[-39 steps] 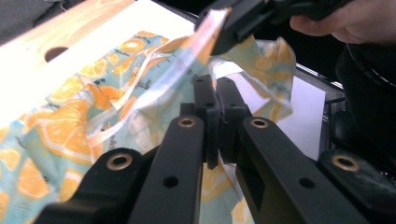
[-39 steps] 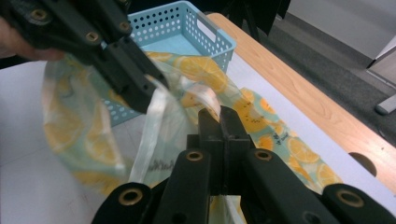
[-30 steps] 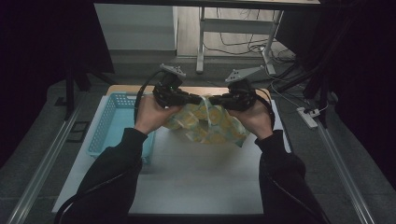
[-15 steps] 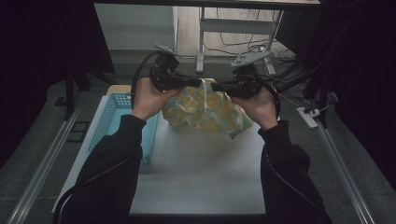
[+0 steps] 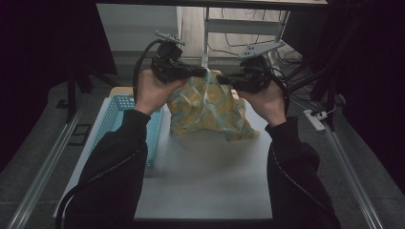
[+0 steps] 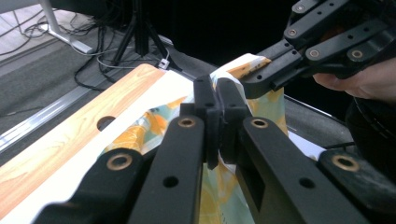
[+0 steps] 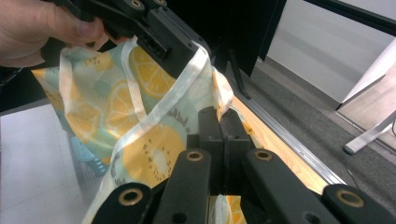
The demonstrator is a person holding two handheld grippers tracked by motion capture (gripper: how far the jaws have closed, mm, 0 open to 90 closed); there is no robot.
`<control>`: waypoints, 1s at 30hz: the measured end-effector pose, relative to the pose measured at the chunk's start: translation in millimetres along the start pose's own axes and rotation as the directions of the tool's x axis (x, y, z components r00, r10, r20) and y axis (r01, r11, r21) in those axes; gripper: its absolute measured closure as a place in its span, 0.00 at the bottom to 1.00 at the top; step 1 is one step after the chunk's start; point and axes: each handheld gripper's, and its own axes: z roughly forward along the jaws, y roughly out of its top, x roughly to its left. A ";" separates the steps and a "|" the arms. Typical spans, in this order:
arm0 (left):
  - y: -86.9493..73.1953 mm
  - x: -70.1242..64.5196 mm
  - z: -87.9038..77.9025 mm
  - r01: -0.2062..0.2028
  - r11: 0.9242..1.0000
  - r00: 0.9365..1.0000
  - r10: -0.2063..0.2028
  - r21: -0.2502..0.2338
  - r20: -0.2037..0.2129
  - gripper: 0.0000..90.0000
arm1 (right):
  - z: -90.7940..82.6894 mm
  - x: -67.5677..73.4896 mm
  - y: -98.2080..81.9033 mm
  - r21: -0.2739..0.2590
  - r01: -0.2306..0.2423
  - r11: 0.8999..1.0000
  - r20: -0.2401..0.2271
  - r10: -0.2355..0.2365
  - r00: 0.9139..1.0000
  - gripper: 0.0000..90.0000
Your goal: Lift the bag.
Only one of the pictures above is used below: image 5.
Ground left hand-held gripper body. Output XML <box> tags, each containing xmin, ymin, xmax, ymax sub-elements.
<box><xmin>150</xmin><ymin>30</ymin><xmax>192</xmax><ymax>85</ymax></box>

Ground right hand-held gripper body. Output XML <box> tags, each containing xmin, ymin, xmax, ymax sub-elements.
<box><xmin>236</xmin><ymin>40</ymin><xmax>287</xmax><ymax>94</ymax></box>

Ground green orange floral cloth bag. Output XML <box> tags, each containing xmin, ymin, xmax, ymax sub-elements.
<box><xmin>167</xmin><ymin>68</ymin><xmax>261</xmax><ymax>142</ymax></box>

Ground blue plastic basket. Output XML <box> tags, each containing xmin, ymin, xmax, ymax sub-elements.
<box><xmin>95</xmin><ymin>94</ymin><xmax>164</xmax><ymax>170</ymax></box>

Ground person's right hand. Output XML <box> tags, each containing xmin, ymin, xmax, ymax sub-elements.
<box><xmin>233</xmin><ymin>79</ymin><xmax>288</xmax><ymax>128</ymax></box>

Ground person's left hand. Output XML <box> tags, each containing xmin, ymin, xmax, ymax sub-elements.
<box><xmin>133</xmin><ymin>68</ymin><xmax>187</xmax><ymax>116</ymax></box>

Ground white cabinet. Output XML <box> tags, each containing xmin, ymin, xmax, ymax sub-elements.
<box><xmin>96</xmin><ymin>3</ymin><xmax>183</xmax><ymax>52</ymax></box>

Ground black metal stand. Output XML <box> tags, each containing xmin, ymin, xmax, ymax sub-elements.
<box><xmin>65</xmin><ymin>66</ymin><xmax>120</xmax><ymax>123</ymax></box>
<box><xmin>280</xmin><ymin>15</ymin><xmax>352</xmax><ymax>132</ymax></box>

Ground white power strip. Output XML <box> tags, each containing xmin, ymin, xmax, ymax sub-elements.
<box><xmin>303</xmin><ymin>109</ymin><xmax>327</xmax><ymax>133</ymax></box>

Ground white table mat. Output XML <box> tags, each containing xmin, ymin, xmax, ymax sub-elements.
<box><xmin>53</xmin><ymin>97</ymin><xmax>319</xmax><ymax>220</ymax></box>

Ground black floor plate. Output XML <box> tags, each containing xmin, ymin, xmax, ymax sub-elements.
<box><xmin>68</xmin><ymin>123</ymin><xmax>93</xmax><ymax>147</ymax></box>

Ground right hand-held gripper cable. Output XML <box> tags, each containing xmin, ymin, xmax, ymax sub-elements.
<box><xmin>266</xmin><ymin>67</ymin><xmax>338</xmax><ymax>223</ymax></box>

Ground black floor cables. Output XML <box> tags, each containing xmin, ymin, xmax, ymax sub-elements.
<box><xmin>208</xmin><ymin>8</ymin><xmax>304</xmax><ymax>65</ymax></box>

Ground white desk frame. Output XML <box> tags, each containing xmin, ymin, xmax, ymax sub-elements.
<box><xmin>200</xmin><ymin>6</ymin><xmax>291</xmax><ymax>77</ymax></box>

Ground white power cable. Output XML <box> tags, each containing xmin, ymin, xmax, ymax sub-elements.
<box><xmin>288</xmin><ymin>94</ymin><xmax>338</xmax><ymax>119</ymax></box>

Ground aluminium floor rail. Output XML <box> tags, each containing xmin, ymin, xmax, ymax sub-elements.
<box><xmin>323</xmin><ymin>125</ymin><xmax>385</xmax><ymax>229</ymax></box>
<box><xmin>6</xmin><ymin>104</ymin><xmax>87</xmax><ymax>229</ymax></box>

